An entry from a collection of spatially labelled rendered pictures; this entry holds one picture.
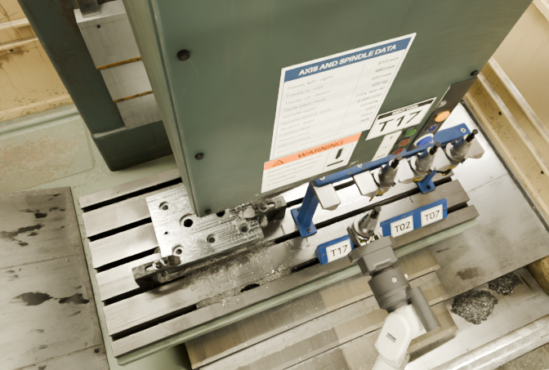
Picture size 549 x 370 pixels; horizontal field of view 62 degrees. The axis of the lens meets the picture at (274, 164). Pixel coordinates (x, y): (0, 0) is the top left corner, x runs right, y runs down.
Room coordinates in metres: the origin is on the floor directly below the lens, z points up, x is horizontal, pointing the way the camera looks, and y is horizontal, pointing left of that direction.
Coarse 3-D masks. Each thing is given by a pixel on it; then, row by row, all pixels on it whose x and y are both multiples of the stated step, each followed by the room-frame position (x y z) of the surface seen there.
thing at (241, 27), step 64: (128, 0) 0.44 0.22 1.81; (192, 0) 0.26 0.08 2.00; (256, 0) 0.29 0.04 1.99; (320, 0) 0.32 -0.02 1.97; (384, 0) 0.35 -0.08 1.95; (448, 0) 0.39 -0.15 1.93; (512, 0) 0.44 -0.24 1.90; (192, 64) 0.26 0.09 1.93; (256, 64) 0.29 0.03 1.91; (448, 64) 0.42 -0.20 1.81; (192, 128) 0.25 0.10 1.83; (256, 128) 0.29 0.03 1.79; (192, 192) 0.25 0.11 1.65; (256, 192) 0.29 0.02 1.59
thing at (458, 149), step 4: (464, 136) 0.67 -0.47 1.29; (460, 140) 0.66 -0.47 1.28; (464, 140) 0.66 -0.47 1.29; (472, 140) 0.66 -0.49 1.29; (456, 144) 0.67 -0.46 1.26; (460, 144) 0.66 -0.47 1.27; (464, 144) 0.65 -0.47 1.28; (468, 144) 0.65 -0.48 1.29; (452, 148) 0.66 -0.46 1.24; (456, 148) 0.66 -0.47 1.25; (460, 148) 0.65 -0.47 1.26; (464, 148) 0.65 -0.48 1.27; (468, 148) 0.65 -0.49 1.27; (452, 152) 0.65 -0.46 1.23; (456, 152) 0.65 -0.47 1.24; (460, 152) 0.65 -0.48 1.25; (464, 152) 0.65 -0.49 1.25; (456, 156) 0.64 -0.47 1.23; (460, 156) 0.64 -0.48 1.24; (464, 156) 0.65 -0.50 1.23
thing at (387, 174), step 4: (392, 160) 0.57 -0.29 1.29; (388, 164) 0.55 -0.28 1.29; (384, 168) 0.55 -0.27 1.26; (388, 168) 0.55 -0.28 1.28; (392, 168) 0.54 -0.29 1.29; (396, 168) 0.54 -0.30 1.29; (380, 172) 0.55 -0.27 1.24; (384, 172) 0.55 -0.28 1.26; (388, 172) 0.54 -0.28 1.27; (392, 172) 0.54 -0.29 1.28; (396, 172) 0.55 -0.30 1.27; (380, 176) 0.55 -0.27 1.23; (384, 176) 0.54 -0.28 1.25; (388, 176) 0.54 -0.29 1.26; (392, 176) 0.54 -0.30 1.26; (380, 180) 0.54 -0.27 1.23; (384, 180) 0.54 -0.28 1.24; (388, 180) 0.54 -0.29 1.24; (392, 180) 0.54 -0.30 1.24
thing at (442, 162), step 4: (440, 148) 0.67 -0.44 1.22; (440, 152) 0.66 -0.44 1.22; (436, 156) 0.64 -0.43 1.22; (440, 156) 0.65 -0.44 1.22; (444, 156) 0.65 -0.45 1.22; (436, 160) 0.63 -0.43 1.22; (440, 160) 0.63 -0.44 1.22; (444, 160) 0.64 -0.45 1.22; (448, 160) 0.64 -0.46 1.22; (436, 164) 0.62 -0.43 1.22; (440, 164) 0.62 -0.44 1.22; (444, 164) 0.62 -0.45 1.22; (448, 164) 0.62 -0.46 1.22; (436, 168) 0.61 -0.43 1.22; (440, 168) 0.61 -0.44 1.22; (444, 168) 0.61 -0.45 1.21; (448, 168) 0.61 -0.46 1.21
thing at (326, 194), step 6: (324, 186) 0.50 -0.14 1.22; (330, 186) 0.51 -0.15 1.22; (318, 192) 0.48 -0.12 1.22; (324, 192) 0.49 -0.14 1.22; (330, 192) 0.49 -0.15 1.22; (336, 192) 0.49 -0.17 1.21; (318, 198) 0.47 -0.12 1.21; (324, 198) 0.47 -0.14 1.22; (330, 198) 0.47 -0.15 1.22; (336, 198) 0.47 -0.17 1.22; (324, 204) 0.45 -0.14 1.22; (330, 204) 0.46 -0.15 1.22; (336, 204) 0.46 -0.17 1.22; (330, 210) 0.44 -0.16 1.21
